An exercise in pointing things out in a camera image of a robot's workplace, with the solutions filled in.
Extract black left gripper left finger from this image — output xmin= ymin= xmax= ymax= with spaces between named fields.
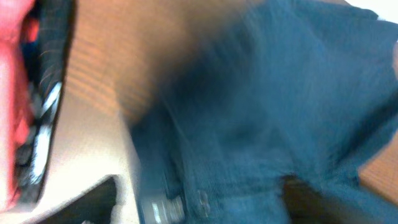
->
xmin=36 ymin=175 xmax=118 ymax=224

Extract dark blue denim shorts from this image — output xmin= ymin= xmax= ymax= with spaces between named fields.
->
xmin=131 ymin=1 xmax=397 ymax=223

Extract folded black patterned garment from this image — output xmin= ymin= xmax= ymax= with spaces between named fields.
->
xmin=16 ymin=0 xmax=76 ymax=206

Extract folded red t-shirt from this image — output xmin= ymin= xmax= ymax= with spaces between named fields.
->
xmin=1 ymin=0 xmax=38 ymax=212

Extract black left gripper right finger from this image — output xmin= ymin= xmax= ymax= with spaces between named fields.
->
xmin=282 ymin=175 xmax=378 ymax=224

